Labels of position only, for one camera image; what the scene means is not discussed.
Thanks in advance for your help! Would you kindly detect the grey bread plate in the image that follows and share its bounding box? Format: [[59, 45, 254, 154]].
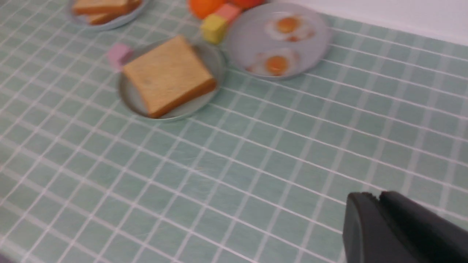
[[65, 0, 152, 31]]

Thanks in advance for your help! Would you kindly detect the back fried egg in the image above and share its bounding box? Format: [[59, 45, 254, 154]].
[[265, 14, 316, 43]]

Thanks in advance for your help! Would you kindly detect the fried egg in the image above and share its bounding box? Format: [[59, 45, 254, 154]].
[[265, 14, 316, 43], [246, 48, 300, 77]]

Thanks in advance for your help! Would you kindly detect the yellow cube block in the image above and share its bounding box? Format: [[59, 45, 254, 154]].
[[200, 14, 229, 45]]

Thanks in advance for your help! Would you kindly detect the orange fruit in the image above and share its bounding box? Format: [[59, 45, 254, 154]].
[[187, 0, 227, 20]]

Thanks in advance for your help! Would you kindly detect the front fried egg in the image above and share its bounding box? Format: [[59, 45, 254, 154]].
[[246, 48, 300, 77]]

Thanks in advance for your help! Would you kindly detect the grey egg plate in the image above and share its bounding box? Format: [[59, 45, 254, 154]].
[[224, 2, 332, 80]]

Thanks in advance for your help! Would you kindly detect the toast slice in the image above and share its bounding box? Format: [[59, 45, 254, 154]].
[[72, 0, 139, 15], [86, 0, 142, 25], [122, 35, 217, 119]]

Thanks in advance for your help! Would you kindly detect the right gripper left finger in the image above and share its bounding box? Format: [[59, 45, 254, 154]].
[[342, 193, 418, 263]]

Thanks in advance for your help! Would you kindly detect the pink-orange cube block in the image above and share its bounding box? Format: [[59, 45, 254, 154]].
[[214, 3, 242, 24]]

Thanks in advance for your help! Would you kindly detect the red tomato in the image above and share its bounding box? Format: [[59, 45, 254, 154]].
[[229, 0, 266, 10]]

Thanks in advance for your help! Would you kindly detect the green centre plate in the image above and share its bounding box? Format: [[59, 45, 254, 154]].
[[117, 40, 227, 123]]

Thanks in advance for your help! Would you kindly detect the pink cube block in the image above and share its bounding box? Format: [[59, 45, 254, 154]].
[[107, 43, 133, 72]]

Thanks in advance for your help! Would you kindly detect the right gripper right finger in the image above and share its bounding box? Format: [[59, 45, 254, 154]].
[[379, 191, 468, 263]]

